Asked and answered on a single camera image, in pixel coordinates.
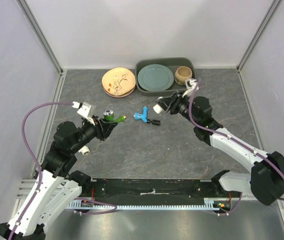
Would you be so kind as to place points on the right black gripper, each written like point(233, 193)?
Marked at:
point(165, 103)

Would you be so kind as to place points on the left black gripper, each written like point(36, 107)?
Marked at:
point(103, 129)

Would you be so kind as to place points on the green water faucet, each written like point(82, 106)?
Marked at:
point(109, 116)

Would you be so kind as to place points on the white elbow fitting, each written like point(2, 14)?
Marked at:
point(158, 109)

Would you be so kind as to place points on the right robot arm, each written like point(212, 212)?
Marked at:
point(265, 177)

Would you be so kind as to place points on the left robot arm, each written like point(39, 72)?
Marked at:
point(55, 186)

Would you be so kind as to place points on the white elbow fitting left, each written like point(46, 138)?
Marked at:
point(84, 150)

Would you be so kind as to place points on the blue water faucet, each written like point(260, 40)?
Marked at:
point(144, 117)

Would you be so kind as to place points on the teal plate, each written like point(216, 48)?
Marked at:
point(155, 77)

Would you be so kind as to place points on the beige ceramic mug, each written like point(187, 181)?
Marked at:
point(182, 74)

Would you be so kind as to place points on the grey-green dish tub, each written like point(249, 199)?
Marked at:
point(173, 63)

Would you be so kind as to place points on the bird pattern yellow plate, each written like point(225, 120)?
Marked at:
point(118, 81)

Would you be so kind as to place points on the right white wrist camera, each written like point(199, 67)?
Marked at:
point(192, 86)

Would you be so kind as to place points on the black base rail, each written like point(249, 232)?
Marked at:
point(154, 192)

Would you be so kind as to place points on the slotted cable duct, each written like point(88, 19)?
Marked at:
point(208, 205)

